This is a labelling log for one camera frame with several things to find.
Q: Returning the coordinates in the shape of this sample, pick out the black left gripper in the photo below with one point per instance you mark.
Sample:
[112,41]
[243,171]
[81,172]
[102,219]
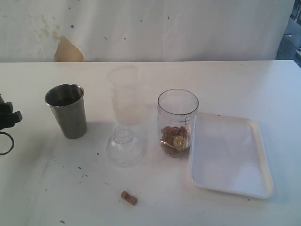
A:
[8,118]

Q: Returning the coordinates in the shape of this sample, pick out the stainless steel cup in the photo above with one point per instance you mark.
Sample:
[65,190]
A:
[66,102]

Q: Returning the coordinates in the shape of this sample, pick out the brown wooden block piece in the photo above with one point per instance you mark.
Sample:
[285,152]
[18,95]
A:
[129,198]

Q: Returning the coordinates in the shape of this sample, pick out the clear shaker lid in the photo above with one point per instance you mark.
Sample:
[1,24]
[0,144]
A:
[124,148]

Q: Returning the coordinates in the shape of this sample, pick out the clear graduated shaker body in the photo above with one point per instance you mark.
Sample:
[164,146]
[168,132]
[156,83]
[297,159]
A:
[177,107]

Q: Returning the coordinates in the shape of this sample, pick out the translucent plastic cup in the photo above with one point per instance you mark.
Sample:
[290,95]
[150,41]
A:
[127,94]

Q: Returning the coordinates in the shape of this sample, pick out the wood pieces and gold coin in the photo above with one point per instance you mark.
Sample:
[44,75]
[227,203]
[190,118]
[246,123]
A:
[175,140]

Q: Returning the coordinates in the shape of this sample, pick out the white plastic tray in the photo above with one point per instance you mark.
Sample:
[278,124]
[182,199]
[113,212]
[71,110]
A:
[227,154]

